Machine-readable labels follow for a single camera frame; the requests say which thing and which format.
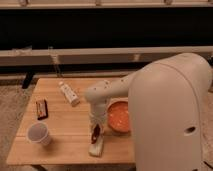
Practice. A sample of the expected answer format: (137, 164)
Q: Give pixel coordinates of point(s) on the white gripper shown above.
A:
(98, 116)

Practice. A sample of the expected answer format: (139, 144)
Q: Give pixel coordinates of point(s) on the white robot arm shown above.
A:
(164, 102)

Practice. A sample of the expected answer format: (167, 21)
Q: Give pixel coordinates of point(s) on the white sponge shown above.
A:
(96, 149)

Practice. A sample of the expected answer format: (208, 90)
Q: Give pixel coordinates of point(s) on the orange bowl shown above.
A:
(118, 117)

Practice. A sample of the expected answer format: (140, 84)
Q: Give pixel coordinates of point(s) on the white tube bottle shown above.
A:
(70, 95)

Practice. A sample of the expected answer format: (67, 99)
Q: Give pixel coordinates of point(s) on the dark candy bar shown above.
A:
(42, 109)

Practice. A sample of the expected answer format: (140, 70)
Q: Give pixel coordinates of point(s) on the white plastic cup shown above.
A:
(39, 133)

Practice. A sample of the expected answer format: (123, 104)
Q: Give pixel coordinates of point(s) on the long white bench rail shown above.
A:
(27, 57)

